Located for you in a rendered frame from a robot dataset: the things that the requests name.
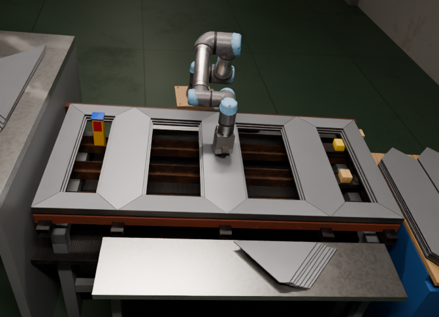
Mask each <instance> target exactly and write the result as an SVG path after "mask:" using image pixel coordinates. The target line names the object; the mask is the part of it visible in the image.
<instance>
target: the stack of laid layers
mask: <svg viewBox="0 0 439 317"><path fill-rule="evenodd" d="M115 117H116V116H104V121H105V122H110V123H112V126H111V129H110V135H109V138H108V143H107V147H106V152H105V157H104V160H103V166H102V169H101V174H100V177H99V183H98V186H97V191H96V193H99V187H100V183H101V178H102V175H103V169H104V166H105V161H106V155H107V152H108V146H109V143H110V138H111V134H112V129H113V125H114V120H115ZM87 122H92V120H91V115H90V114H85V115H84V118H83V121H82V125H81V127H80V131H79V133H78V136H77V139H76V143H75V146H74V149H73V152H72V155H71V158H70V162H69V165H68V167H67V171H66V173H65V177H64V179H63V183H62V186H61V189H60V192H66V191H67V186H68V184H69V180H70V177H71V173H72V171H73V167H74V163H75V161H76V157H77V154H78V151H79V148H80V144H81V142H82V137H83V135H84V131H85V128H86V124H87ZM153 125H171V126H184V127H198V128H199V163H200V183H201V197H204V167H203V138H202V123H201V121H197V120H174V119H161V118H151V119H150V130H149V137H148V148H147V154H146V165H145V172H144V183H143V189H142V195H146V188H147V181H148V169H149V162H150V150H151V143H152V131H153ZM235 125H236V134H237V139H238V146H239V151H240V159H241V164H242V174H243V179H244V187H245V192H246V198H248V193H247V188H246V180H245V176H244V167H243V162H242V154H241V149H240V141H239V136H238V129H245V130H258V131H280V133H281V136H282V140H283V142H284V147H285V151H286V154H287V158H288V161H289V165H290V168H291V172H292V175H293V180H294V182H295V187H296V189H297V193H298V196H299V200H306V199H305V197H304V193H303V190H302V186H301V182H300V180H299V176H298V173H297V169H296V166H295V162H294V159H293V155H292V153H291V149H290V146H289V142H288V139H287V135H286V132H285V129H284V126H283V125H269V124H245V123H235ZM316 129H317V132H318V134H332V135H340V137H341V139H342V141H343V143H344V146H345V147H346V150H347V152H348V154H349V156H350V159H351V161H352V163H353V166H354V167H355V170H356V172H357V174H358V176H359V179H360V181H361V184H362V185H363V188H364V189H365V192H366V194H367V196H368V199H369V201H370V202H371V203H377V200H376V198H375V195H374V193H373V191H372V189H371V187H370V184H369V183H368V180H367V179H366V176H365V174H364V172H363V170H362V168H361V166H360V164H359V161H358V159H357V157H356V155H355V153H354V151H353V148H352V147H351V144H350V142H349V140H348V138H347V136H346V134H345V132H344V129H341V128H328V127H316ZM31 211H32V213H45V214H89V215H113V216H158V217H181V218H226V219H249V220H294V221H317V222H362V223H385V224H402V223H403V221H404V219H402V218H360V217H337V216H294V215H272V214H229V213H228V214H226V213H207V212H165V211H143V210H100V209H57V208H35V207H31Z"/></svg>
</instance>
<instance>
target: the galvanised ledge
mask: <svg viewBox="0 0 439 317"><path fill-rule="evenodd" d="M152 133H169V134H183V135H199V128H198V127H184V126H171V125H153V131H152ZM238 136H239V137H246V138H260V139H282V136H281V133H280V131H241V130H238ZM320 139H321V141H323V142H333V141H334V139H336V135H332V134H321V135H320Z"/></svg>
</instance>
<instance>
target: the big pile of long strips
mask: <svg viewBox="0 0 439 317"><path fill-rule="evenodd" d="M378 167H379V168H380V171H381V172H382V175H383V177H384V179H385V181H386V182H387V185H388V186H389V189H390V190H391V192H392V194H393V196H394V198H395V200H396V202H397V204H398V206H399V208H400V210H401V212H402V214H403V215H404V217H405V219H406V221H407V223H408V225H409V227H410V229H411V231H412V233H413V235H414V237H415V239H416V241H417V243H418V245H419V247H420V249H421V251H422V253H423V255H424V257H425V258H426V259H428V260H429V261H431V262H433V263H434V264H436V265H437V266H439V153H438V152H436V151H434V150H432V149H430V148H428V147H427V148H426V149H425V150H424V151H423V152H422V153H421V155H420V156H419V157H418V158H417V160H416V159H414V158H412V157H410V156H408V155H406V154H404V153H402V152H400V151H398V150H396V149H395V148H392V149H390V151H388V153H386V155H384V157H383V158H382V159H381V161H380V162H379V163H378Z"/></svg>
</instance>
